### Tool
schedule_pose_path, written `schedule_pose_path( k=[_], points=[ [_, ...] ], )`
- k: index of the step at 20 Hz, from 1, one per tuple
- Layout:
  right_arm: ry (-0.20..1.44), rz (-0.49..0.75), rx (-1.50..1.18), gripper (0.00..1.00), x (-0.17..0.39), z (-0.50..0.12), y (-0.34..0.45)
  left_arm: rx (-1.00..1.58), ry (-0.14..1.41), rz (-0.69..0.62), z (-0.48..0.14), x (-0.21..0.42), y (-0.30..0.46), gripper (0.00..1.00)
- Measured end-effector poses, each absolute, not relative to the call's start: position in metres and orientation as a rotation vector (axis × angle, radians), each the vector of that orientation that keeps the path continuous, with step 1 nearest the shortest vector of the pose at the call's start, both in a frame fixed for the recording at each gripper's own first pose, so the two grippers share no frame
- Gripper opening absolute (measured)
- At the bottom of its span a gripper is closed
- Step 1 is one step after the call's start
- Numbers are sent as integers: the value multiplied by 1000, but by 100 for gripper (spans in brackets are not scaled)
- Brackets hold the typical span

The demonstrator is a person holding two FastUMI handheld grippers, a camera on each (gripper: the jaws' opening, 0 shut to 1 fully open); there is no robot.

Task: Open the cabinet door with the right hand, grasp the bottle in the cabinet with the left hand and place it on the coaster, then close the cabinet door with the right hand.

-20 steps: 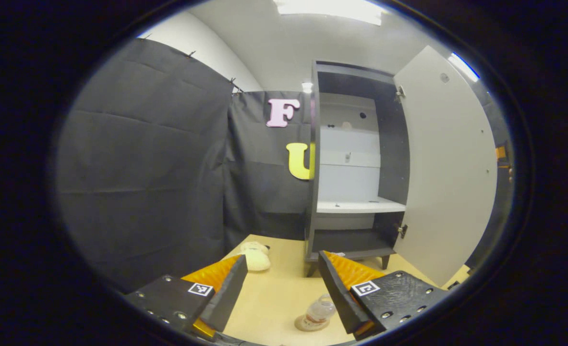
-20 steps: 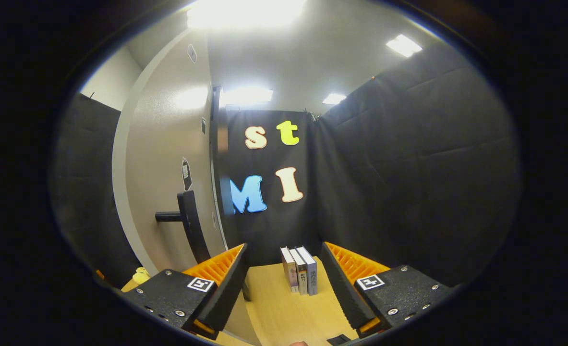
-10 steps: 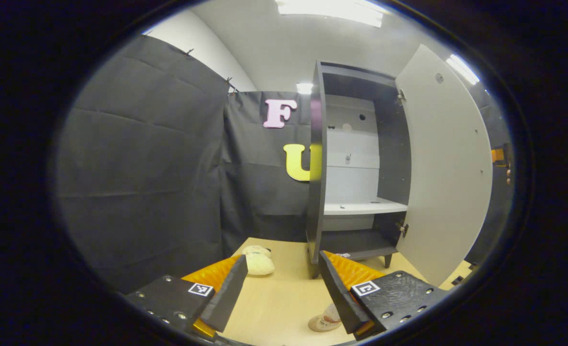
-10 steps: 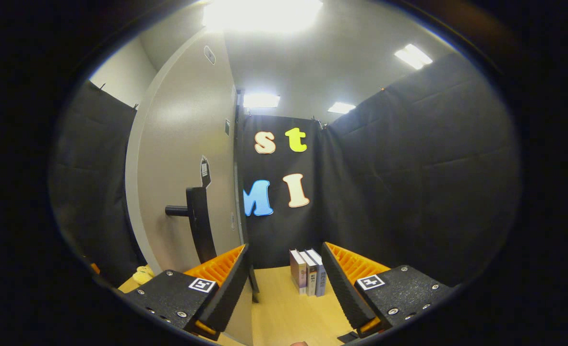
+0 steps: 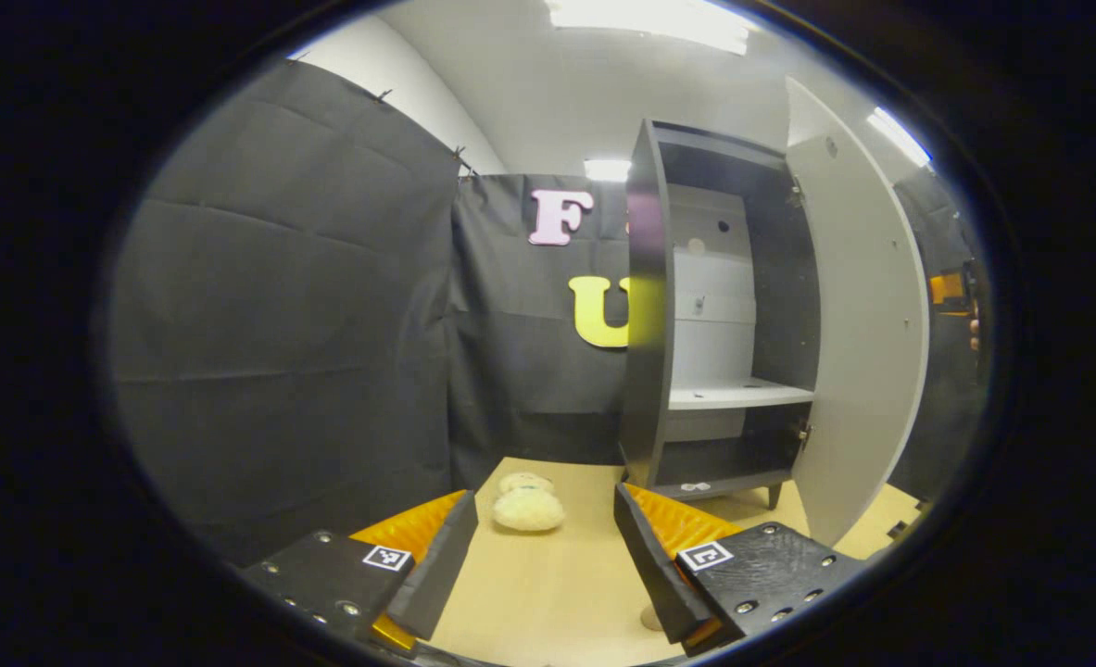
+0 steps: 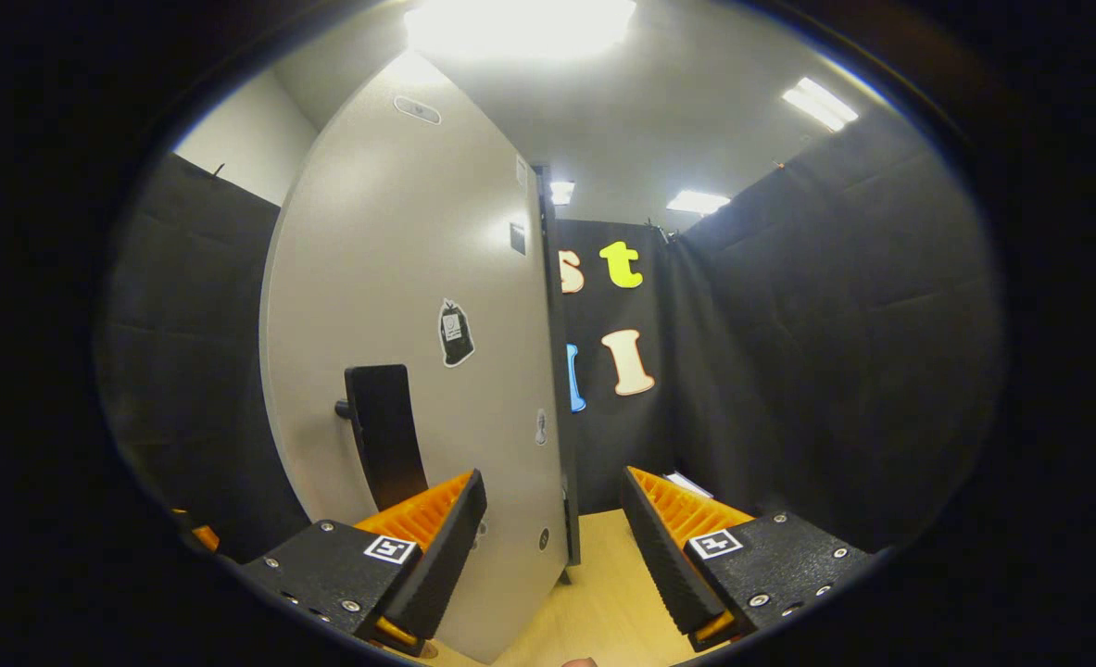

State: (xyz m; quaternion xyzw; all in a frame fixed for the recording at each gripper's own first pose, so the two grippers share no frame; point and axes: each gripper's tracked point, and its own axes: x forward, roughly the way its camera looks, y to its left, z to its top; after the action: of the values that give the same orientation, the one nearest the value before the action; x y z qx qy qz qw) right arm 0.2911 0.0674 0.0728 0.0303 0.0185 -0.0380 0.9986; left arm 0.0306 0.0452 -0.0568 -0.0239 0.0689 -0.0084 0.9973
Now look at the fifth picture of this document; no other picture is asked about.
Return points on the cream plush toy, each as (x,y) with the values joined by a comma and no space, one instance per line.
(529,508)

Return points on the dark grey cabinet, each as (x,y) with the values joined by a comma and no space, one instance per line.
(645,371)

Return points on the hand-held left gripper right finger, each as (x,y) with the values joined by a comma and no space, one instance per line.
(654,574)

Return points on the white cabinet shelf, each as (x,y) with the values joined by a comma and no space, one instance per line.
(737,395)

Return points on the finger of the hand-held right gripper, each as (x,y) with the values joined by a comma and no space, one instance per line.
(948,290)

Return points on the round wooden coaster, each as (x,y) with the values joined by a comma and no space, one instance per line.
(652,619)

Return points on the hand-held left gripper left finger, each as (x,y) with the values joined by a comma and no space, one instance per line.
(438,574)

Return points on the large ceiling light panel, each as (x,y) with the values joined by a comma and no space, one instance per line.
(649,20)

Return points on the black backdrop cloth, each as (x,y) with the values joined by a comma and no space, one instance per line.
(279,306)

